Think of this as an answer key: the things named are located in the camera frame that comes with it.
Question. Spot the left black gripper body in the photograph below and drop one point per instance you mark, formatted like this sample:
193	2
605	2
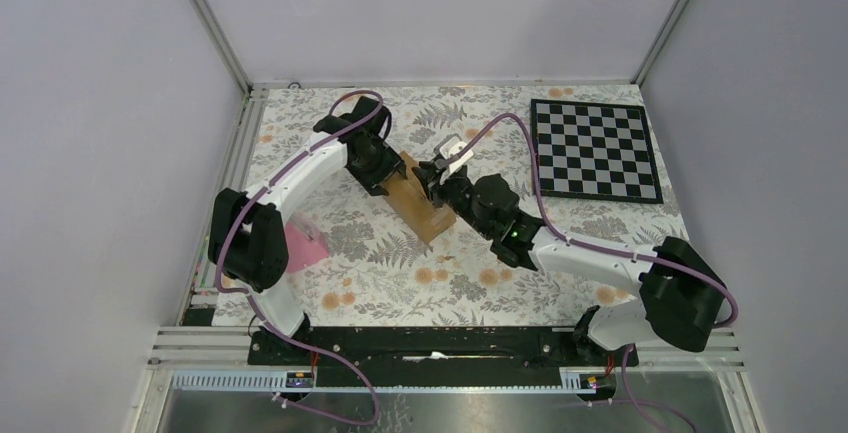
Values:
378	167

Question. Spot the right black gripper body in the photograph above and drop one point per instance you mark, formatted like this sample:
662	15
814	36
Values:
454	190

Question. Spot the brown cardboard express box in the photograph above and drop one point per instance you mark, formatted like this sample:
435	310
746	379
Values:
406	197

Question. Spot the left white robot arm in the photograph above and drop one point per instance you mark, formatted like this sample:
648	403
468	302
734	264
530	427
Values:
247	241

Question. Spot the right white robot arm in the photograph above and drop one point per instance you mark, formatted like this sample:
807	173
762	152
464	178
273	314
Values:
677	297

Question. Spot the pink plastic bag package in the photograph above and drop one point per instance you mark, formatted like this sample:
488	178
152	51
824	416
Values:
306	244

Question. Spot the floral patterned table mat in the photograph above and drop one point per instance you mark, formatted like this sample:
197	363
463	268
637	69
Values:
378	273

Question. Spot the black white chessboard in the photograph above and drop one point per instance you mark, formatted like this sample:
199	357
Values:
594	151

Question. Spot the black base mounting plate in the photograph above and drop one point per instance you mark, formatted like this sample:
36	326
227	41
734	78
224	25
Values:
363	350

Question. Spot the grey slotted cable duct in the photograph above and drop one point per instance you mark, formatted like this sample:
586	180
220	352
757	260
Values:
418	378

